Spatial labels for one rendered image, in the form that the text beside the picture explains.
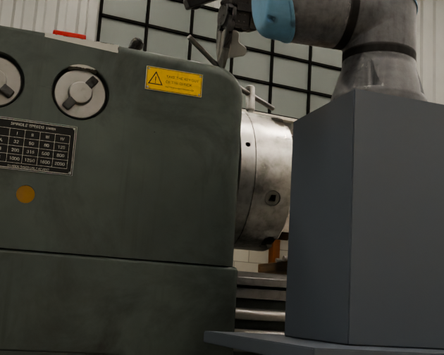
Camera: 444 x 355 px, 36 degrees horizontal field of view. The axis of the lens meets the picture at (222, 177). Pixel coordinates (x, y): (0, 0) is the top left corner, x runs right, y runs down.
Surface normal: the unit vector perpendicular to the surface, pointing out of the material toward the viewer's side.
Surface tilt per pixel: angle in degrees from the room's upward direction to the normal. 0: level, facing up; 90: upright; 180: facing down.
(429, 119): 90
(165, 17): 90
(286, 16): 133
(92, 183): 90
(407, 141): 90
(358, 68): 73
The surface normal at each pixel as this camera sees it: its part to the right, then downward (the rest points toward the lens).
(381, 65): -0.15, -0.48
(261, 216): 0.21, 0.47
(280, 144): 0.31, -0.53
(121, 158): 0.31, -0.16
